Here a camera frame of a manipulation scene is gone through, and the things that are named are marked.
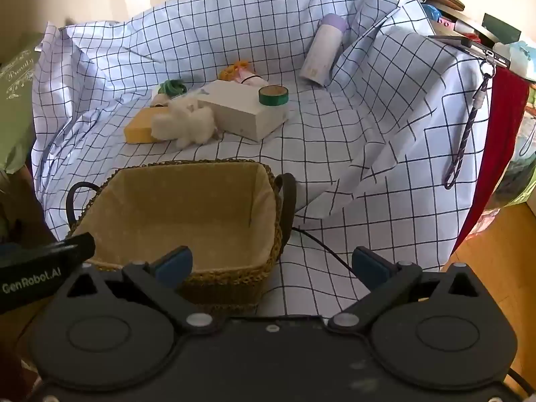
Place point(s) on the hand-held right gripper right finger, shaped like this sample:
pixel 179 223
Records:
pixel 370 268

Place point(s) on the red cloth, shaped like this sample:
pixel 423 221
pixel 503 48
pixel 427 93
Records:
pixel 502 134

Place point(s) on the woven basket with fabric lining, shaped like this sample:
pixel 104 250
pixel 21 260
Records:
pixel 167 217

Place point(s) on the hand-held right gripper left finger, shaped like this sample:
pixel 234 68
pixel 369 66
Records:
pixel 173 266

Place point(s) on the white checked cloth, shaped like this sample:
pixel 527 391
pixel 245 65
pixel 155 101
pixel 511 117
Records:
pixel 356 142

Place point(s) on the gold box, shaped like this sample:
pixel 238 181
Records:
pixel 137 130

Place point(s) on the dark green card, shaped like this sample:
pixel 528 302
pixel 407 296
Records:
pixel 502 27

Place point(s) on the orange plush toy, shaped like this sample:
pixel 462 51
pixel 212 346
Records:
pixel 233 70

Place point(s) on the dark smartphone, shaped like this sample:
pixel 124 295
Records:
pixel 481 49

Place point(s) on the white fluffy plush toy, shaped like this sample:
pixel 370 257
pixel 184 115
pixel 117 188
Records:
pixel 184 125

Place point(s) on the long white box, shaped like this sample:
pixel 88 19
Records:
pixel 238 113

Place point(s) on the green printed bag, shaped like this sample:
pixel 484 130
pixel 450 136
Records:
pixel 16 104

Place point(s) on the dark green tape roll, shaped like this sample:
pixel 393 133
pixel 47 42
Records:
pixel 274 99

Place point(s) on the green and white plush toy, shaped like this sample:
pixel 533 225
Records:
pixel 171 87

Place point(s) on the pink and white towel roll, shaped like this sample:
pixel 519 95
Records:
pixel 252 79

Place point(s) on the white bottle with purple cap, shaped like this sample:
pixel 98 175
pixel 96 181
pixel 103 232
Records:
pixel 320 54

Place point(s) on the light blue printed packet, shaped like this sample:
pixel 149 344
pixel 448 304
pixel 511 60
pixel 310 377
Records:
pixel 519 58

